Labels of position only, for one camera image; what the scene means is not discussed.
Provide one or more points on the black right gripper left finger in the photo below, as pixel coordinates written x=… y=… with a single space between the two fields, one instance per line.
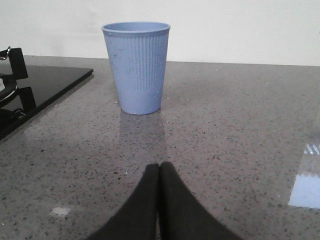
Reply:
x=137 y=218

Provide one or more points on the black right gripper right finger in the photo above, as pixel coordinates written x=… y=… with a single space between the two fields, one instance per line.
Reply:
x=181 y=216

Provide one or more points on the light blue ribbed plastic cup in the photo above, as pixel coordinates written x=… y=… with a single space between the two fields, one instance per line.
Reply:
x=137 y=53

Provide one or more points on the black metal pot support grate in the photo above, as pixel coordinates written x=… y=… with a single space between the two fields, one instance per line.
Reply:
x=8 y=82

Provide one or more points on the black glass gas stove top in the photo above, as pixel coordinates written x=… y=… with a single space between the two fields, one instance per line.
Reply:
x=25 y=98

